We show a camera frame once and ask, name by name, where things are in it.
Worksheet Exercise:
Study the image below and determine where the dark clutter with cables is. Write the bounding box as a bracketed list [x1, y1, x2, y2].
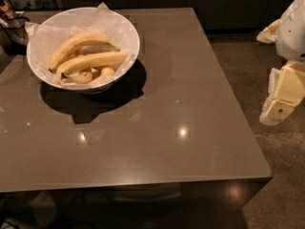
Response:
[0, 0, 30, 46]

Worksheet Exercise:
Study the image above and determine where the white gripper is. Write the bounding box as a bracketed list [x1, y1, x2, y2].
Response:
[256, 0, 305, 126]

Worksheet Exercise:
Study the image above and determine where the white paper liner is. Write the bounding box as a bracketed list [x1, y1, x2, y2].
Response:
[24, 2, 138, 88]

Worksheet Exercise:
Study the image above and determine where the small banana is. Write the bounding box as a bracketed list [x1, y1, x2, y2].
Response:
[91, 67, 115, 84]
[69, 71, 93, 84]

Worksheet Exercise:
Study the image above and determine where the yellow banana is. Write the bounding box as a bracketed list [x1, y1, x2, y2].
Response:
[49, 31, 121, 71]
[56, 52, 128, 77]

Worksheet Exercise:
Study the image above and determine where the small left bottom banana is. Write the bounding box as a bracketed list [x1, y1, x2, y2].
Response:
[69, 71, 93, 84]

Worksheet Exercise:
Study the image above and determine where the small right bottom banana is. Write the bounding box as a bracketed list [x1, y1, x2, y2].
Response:
[91, 67, 115, 84]

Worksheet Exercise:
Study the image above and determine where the white bowl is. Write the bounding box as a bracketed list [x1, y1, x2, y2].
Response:
[26, 6, 141, 94]

